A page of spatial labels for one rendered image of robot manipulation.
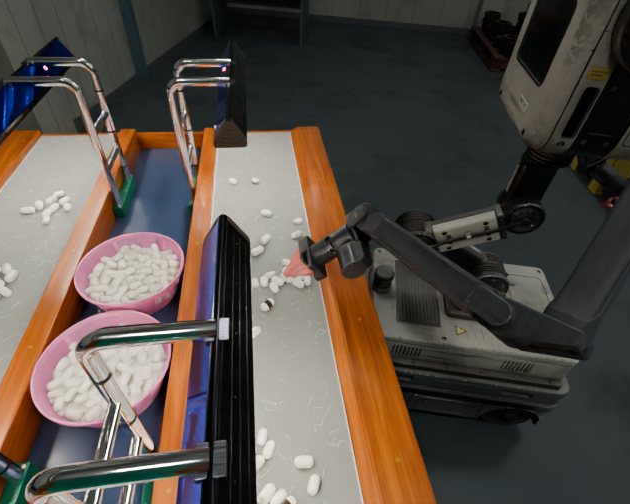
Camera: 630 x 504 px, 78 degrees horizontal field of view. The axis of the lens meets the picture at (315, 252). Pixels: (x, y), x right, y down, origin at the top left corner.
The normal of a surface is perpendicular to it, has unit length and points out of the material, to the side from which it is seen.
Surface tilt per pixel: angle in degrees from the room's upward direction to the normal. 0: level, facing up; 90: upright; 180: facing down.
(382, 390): 0
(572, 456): 0
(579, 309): 33
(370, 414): 0
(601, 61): 90
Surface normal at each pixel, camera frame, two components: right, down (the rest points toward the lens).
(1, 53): -0.13, 0.68
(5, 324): 0.05, -0.73
